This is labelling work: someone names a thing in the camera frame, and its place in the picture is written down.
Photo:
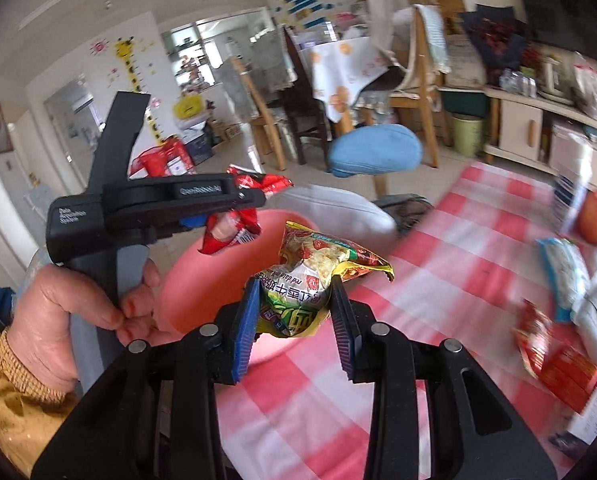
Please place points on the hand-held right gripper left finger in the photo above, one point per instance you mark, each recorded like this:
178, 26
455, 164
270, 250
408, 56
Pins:
243, 325

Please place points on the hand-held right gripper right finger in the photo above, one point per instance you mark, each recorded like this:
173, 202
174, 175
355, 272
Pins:
346, 330

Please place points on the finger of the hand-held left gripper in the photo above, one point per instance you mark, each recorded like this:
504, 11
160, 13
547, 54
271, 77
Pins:
213, 192
193, 221

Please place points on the small red sausage wrapper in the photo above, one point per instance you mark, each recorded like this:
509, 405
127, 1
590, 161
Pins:
228, 230

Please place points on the pink plastic basin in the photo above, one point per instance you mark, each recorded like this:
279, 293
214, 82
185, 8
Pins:
198, 290

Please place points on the yellow green noodle wrapper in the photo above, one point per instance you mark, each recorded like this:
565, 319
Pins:
303, 270

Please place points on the person's left forearm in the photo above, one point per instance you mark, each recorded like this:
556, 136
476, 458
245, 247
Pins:
13, 410

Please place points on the person's left hand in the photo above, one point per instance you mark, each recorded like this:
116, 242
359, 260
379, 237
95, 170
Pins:
43, 320

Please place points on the red plastic bag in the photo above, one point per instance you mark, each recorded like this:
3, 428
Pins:
163, 157

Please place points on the yellow bag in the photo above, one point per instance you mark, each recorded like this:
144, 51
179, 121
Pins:
188, 107

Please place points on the light wooden chair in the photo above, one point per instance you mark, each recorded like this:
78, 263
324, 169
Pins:
258, 110

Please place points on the white cushioned stool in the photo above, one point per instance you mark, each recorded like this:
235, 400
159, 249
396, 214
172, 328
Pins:
338, 210

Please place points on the red checkered tablecloth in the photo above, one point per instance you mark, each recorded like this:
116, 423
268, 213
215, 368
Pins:
428, 240

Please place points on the dark wooden chair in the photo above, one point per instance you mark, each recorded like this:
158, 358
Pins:
303, 110

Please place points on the blue cushioned stool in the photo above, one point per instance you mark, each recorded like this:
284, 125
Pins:
373, 150

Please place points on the fruit printed white cloth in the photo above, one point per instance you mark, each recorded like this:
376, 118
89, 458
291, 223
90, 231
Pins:
338, 75

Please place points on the large red snack wrapper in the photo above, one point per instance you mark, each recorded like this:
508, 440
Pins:
558, 360

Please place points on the wooden chair with cream cloth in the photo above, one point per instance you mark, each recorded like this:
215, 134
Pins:
418, 110

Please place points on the blue white packet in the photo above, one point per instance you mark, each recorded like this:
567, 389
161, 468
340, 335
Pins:
563, 275

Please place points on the pale green waste bin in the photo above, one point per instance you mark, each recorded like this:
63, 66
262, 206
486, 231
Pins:
467, 135

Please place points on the cream television cabinet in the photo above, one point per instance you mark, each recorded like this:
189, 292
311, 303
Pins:
518, 125

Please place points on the pale green lace cloth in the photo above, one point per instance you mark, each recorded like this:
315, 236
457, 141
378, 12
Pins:
433, 35

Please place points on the red apple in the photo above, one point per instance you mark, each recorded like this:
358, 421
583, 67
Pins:
595, 217

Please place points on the row of small bottles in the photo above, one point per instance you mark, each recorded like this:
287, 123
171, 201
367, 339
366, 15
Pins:
515, 82

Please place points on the dark wrapped bouquet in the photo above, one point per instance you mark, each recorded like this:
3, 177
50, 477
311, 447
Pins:
493, 40

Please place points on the glass kettle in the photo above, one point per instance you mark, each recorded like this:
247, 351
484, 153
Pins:
553, 77

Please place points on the clear plastic bag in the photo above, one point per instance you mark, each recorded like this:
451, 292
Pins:
588, 90

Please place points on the black television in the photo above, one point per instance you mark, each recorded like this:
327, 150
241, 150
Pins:
568, 0

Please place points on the giraffe wall sticker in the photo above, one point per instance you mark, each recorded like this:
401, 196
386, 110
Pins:
133, 75

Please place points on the pink sun wall sticker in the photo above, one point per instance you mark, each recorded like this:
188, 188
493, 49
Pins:
99, 48

